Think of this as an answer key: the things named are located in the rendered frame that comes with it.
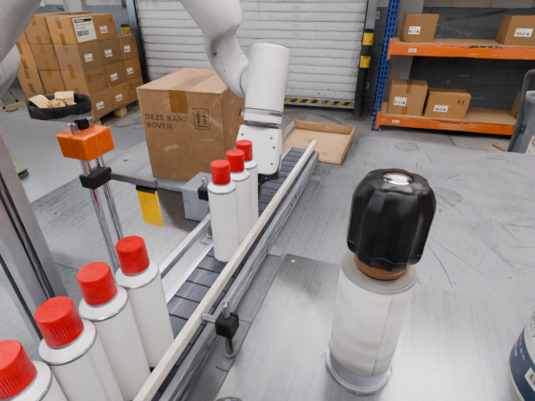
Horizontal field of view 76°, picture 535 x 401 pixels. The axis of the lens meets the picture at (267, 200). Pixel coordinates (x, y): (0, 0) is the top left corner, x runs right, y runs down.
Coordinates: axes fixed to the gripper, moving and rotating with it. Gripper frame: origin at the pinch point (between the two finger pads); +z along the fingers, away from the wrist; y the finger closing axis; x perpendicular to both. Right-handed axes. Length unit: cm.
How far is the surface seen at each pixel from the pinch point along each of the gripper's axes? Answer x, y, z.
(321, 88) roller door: 395, -67, -71
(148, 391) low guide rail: -41.6, 4.2, 18.1
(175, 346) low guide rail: -35.5, 3.8, 15.9
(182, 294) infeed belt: -23.6, -2.7, 15.3
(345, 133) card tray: 76, 9, -16
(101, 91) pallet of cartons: 247, -285, -31
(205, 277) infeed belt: -18.7, -1.1, 13.5
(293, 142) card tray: 61, -8, -10
